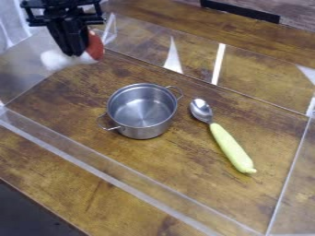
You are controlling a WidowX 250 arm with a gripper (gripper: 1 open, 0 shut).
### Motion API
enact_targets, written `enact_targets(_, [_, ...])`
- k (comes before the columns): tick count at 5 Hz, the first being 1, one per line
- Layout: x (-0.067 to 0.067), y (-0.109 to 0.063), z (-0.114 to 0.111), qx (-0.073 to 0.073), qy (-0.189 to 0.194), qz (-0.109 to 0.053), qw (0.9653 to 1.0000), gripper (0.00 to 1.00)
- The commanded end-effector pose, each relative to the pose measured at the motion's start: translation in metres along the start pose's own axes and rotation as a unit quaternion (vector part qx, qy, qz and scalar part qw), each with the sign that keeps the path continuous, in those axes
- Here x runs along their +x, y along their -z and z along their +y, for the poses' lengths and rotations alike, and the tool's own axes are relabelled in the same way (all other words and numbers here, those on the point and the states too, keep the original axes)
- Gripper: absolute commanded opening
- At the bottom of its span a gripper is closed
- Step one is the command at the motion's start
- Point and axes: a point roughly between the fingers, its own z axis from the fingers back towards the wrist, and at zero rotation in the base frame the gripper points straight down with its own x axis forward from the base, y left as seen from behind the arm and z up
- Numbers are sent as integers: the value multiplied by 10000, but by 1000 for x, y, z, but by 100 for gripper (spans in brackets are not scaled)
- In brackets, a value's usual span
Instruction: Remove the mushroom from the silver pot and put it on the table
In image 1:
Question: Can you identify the spoon with yellow handle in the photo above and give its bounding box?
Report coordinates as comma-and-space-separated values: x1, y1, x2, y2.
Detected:
189, 99, 257, 174

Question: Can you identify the small silver pot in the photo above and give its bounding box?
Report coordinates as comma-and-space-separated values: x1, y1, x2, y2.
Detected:
96, 83, 183, 139

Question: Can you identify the red and white toy mushroom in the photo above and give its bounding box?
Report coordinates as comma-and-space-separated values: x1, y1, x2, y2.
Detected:
40, 30, 104, 71

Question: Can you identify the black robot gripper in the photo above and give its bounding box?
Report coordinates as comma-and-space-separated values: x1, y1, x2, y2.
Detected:
20, 0, 103, 56

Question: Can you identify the black bar on table edge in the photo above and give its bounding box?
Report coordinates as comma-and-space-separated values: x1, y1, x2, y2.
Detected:
199, 0, 280, 24

